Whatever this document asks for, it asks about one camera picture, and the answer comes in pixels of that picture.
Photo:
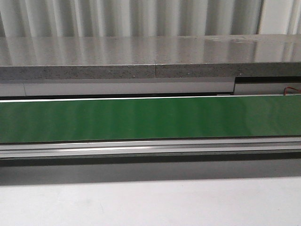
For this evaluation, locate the white corrugated curtain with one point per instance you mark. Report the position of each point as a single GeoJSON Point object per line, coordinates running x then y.
{"type": "Point", "coordinates": [147, 18]}

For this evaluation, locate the green conveyor belt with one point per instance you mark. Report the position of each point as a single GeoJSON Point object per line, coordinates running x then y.
{"type": "Point", "coordinates": [40, 121]}

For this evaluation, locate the grey granite countertop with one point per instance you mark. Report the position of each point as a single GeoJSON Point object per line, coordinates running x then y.
{"type": "Point", "coordinates": [71, 58]}

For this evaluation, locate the aluminium conveyor frame rail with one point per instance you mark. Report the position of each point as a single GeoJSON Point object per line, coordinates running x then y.
{"type": "Point", "coordinates": [177, 146]}

